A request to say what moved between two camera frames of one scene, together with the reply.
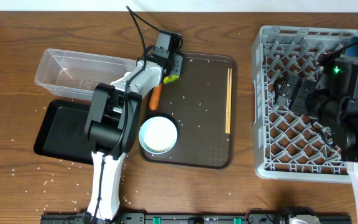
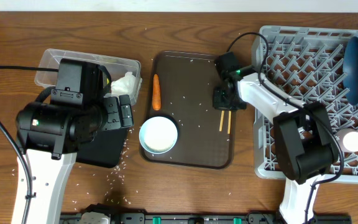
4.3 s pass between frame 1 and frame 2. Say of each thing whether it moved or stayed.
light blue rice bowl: stayed
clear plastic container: stayed
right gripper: moved
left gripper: moved
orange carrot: stayed
